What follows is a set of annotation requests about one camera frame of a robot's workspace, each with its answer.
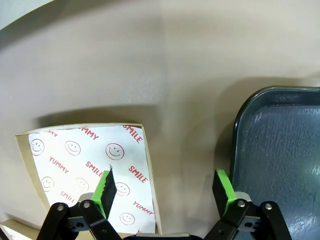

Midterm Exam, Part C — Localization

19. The white red-printed liner paper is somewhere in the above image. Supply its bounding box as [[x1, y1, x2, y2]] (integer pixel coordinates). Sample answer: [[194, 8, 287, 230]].
[[27, 124, 157, 235]]

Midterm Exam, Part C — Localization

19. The dark grey plastic tray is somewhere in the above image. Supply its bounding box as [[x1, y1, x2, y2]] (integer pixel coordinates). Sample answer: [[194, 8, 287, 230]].
[[228, 85, 320, 240]]

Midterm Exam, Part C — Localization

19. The kraft paper food box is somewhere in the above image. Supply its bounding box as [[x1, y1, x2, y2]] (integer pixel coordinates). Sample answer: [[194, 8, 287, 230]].
[[14, 122, 163, 236]]

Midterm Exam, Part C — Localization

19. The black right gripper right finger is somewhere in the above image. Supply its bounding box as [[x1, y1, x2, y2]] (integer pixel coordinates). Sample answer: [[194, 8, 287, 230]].
[[203, 168, 293, 240]]

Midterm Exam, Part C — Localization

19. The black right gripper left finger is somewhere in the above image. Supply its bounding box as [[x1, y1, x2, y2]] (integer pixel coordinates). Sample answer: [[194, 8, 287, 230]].
[[36, 163, 121, 240]]

